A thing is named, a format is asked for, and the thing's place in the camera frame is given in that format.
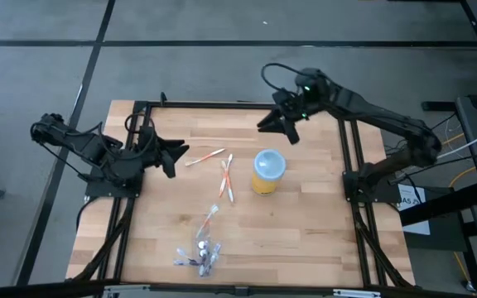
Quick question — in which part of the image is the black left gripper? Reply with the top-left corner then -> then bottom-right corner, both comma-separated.
138,126 -> 190,180

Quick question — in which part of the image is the black aluminium table frame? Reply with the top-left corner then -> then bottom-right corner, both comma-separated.
66,93 -> 417,291

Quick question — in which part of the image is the black floor stand bar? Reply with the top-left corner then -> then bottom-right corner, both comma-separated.
399,181 -> 477,228

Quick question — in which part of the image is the purple white toothbrush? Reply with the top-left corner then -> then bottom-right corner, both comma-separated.
207,242 -> 223,266
175,247 -> 196,262

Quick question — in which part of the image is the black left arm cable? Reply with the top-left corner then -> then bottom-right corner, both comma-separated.
123,112 -> 157,140

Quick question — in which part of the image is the white paper sign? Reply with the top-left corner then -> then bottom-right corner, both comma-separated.
397,184 -> 431,236

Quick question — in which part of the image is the yellow cable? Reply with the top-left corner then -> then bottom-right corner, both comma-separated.
441,131 -> 477,293

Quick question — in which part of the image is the yellow disinfecting wipes canister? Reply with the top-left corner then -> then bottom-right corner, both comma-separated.
251,148 -> 287,196

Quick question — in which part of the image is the silver metal bracket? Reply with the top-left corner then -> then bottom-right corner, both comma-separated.
332,289 -> 381,298

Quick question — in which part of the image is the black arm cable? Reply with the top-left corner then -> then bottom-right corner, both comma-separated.
260,62 -> 306,93
123,112 -> 157,140

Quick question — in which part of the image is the clear acrylic organizer box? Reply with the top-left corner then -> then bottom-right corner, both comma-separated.
190,236 -> 224,277

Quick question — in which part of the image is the white cable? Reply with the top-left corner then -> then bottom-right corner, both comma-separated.
436,123 -> 477,161

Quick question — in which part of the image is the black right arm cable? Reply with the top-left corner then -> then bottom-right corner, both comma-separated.
260,62 -> 306,93

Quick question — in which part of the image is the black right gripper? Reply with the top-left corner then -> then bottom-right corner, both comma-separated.
257,89 -> 310,146

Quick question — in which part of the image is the orange white unwrapped toothbrush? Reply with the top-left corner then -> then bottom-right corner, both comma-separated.
184,147 -> 227,168

